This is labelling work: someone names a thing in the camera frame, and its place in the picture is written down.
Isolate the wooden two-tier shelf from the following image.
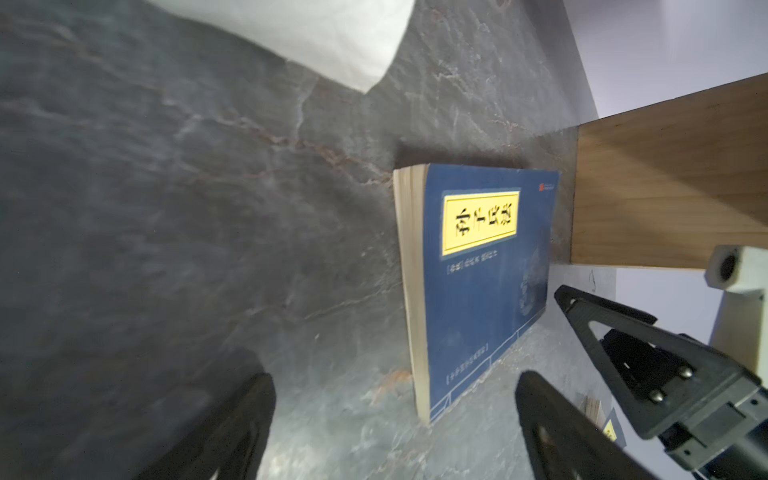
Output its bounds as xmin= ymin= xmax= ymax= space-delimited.
xmin=571 ymin=75 xmax=767 ymax=269

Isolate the white tissue pack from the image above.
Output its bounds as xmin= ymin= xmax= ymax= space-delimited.
xmin=152 ymin=0 xmax=415 ymax=93

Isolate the blue folder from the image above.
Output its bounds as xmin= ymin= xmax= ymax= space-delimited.
xmin=393 ymin=164 xmax=559 ymax=423
xmin=577 ymin=394 xmax=627 ymax=449

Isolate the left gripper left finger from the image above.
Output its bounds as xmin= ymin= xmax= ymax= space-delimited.
xmin=137 ymin=373 xmax=276 ymax=479

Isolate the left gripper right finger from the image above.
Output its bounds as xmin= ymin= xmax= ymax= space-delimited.
xmin=515 ymin=371 xmax=653 ymax=479

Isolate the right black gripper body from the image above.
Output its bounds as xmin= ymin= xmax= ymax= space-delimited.
xmin=656 ymin=335 xmax=767 ymax=479

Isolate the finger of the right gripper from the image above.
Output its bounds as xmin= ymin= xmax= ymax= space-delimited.
xmin=553 ymin=284 xmax=763 ymax=442

